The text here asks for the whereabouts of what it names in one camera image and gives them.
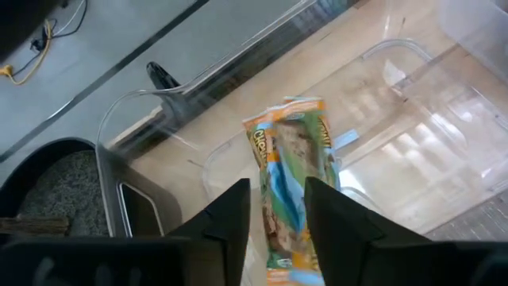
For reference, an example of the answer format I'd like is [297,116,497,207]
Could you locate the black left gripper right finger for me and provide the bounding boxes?
[304,176,508,286]

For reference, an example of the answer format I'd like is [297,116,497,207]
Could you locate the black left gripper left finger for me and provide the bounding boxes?
[0,177,252,286]

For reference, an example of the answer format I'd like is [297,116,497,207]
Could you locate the green Chewy granola bar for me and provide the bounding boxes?
[242,95,343,286]

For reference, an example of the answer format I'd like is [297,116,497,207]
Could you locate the large clear plastic bin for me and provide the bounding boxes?
[96,0,508,240]

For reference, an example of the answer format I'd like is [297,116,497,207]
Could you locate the blue tape piece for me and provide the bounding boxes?
[332,128,360,151]

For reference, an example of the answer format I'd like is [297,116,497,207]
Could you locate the grey woven table mat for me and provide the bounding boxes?
[425,190,508,243]

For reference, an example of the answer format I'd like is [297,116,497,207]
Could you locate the black tray with grey mat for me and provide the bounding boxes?
[0,137,183,239]

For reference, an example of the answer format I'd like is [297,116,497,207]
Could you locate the black metal rig frame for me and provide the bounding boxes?
[105,0,360,160]

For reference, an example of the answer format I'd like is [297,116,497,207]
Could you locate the black floor cable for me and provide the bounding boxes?
[11,0,89,76]

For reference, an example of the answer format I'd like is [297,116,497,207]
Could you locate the yellow floor cable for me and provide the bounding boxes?
[0,18,55,87]

